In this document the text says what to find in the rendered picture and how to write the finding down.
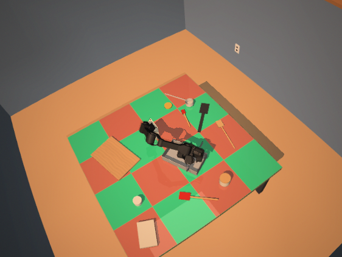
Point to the orange flat disc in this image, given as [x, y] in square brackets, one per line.
[168, 105]

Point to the black spatula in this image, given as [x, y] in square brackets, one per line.
[204, 110]

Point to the grey cylinder with orange lid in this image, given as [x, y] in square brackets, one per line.
[225, 180]

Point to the red spatula with orange handle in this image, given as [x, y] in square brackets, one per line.
[186, 196]

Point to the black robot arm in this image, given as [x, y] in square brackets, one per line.
[186, 149]

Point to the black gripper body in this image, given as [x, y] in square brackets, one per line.
[180, 155]

